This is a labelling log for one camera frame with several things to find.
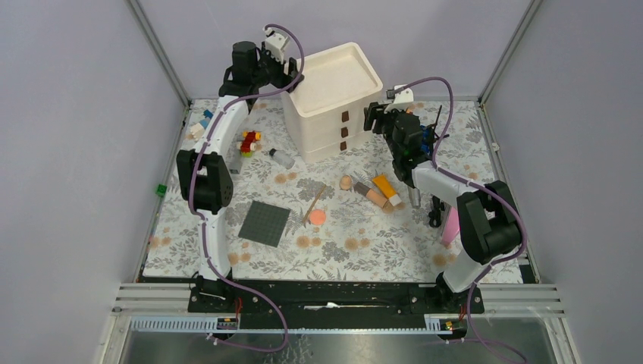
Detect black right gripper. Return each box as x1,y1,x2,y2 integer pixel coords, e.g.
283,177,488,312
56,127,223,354
364,102,408,159

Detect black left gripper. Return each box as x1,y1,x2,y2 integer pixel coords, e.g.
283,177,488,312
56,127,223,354
252,44,303,94

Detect white drawer organizer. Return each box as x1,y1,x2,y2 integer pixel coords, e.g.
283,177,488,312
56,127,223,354
281,42,383,164

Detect beige makeup sponge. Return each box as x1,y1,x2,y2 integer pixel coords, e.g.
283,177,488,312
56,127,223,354
339,175,353,190

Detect beige foundation bottle grey cap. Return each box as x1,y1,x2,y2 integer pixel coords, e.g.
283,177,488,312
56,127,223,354
353,182,388,209

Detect gold thin makeup pencil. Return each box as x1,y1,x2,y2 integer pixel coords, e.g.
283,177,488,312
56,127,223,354
302,184,326,227

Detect orange round makeup puff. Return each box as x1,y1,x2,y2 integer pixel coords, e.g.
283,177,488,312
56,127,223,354
308,209,327,226

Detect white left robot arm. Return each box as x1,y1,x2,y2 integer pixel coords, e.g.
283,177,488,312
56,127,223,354
176,36,303,312

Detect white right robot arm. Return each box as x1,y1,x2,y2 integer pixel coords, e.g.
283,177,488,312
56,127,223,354
363,102,523,312

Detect blue toy brick car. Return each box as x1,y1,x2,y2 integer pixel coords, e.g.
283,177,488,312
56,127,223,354
421,125,434,156

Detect orange white cream tube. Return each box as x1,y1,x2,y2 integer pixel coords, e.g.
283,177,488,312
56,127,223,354
372,174,402,207

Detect red green white brick toy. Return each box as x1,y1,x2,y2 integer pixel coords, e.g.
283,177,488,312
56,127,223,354
237,130,262,158

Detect blue white stacked bricks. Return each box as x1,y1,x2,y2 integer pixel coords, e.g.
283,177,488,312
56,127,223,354
187,109,213,141

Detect silver toy microphone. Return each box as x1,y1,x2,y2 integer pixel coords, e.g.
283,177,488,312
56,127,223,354
408,187,422,209

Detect clear bottle black cap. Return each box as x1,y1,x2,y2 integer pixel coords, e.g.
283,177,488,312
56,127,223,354
268,149,295,169

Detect grey brick pillar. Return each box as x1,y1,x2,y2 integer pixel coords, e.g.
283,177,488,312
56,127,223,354
228,155,243,175

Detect pink plastic scoop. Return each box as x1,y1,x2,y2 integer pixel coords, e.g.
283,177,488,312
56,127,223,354
441,207,460,246

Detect green small cube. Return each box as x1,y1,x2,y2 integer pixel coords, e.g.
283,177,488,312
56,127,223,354
155,184,167,197

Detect dark grey brick baseplate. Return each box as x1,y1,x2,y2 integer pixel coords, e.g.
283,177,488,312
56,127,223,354
238,201,290,247

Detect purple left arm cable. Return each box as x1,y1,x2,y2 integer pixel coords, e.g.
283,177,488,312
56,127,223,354
187,24,306,353

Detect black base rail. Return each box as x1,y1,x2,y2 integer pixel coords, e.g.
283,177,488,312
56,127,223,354
188,276,485,331

